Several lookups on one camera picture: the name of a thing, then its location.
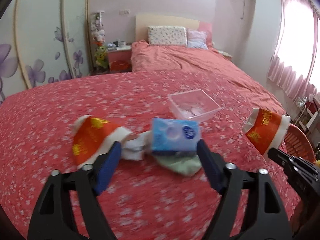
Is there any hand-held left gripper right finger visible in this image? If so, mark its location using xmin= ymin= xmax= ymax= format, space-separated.
xmin=197 ymin=139 xmax=293 ymax=240

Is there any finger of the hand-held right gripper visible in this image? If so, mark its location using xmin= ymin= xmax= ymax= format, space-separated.
xmin=266 ymin=147 xmax=319 ymax=181

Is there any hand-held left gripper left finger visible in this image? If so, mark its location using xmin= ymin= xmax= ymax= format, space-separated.
xmin=27 ymin=141 xmax=123 ymax=240

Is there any orange plastic basket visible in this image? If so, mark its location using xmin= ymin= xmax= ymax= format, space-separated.
xmin=282 ymin=124 xmax=316 ymax=165

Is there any blue tissue pack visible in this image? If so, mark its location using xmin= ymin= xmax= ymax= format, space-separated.
xmin=149 ymin=117 xmax=202 ymax=157

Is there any white crumpled tissue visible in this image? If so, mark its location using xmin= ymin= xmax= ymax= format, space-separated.
xmin=121 ymin=129 xmax=153 ymax=161

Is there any pale grey green sock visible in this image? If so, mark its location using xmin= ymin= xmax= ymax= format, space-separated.
xmin=153 ymin=153 xmax=203 ymax=177

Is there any clear plastic box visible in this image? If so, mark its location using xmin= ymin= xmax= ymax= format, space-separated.
xmin=167 ymin=89 xmax=223 ymax=122

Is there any red floral blanket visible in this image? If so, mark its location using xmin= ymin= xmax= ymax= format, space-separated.
xmin=0 ymin=69 xmax=302 ymax=240

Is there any pink white nightstand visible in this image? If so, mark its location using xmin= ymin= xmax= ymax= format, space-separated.
xmin=107 ymin=46 xmax=132 ymax=74
xmin=217 ymin=50 xmax=233 ymax=61

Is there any yellow green plush toy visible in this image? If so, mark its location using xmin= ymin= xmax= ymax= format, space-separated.
xmin=95 ymin=46 xmax=107 ymax=68

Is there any bed with red quilt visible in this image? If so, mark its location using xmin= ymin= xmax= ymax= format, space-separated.
xmin=131 ymin=40 xmax=287 ymax=117

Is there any pink curtain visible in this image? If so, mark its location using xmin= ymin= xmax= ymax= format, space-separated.
xmin=267 ymin=0 xmax=320 ymax=103

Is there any pink ruffled pillow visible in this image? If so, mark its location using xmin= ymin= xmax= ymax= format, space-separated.
xmin=186 ymin=29 xmax=209 ymax=49

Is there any clear tube of plush toys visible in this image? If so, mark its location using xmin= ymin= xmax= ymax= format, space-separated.
xmin=90 ymin=11 xmax=107 ymax=71

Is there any white floral pillow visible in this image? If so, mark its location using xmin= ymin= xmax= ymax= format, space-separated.
xmin=147 ymin=26 xmax=188 ymax=47

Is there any wardrobe with purple flower doors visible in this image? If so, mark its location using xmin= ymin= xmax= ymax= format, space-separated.
xmin=0 ymin=0 xmax=91 ymax=105

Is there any beige pink headboard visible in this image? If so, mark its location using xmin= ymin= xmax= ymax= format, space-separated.
xmin=135 ymin=14 xmax=213 ymax=48

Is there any white wire rack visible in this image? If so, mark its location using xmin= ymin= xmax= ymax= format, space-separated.
xmin=291 ymin=95 xmax=320 ymax=142

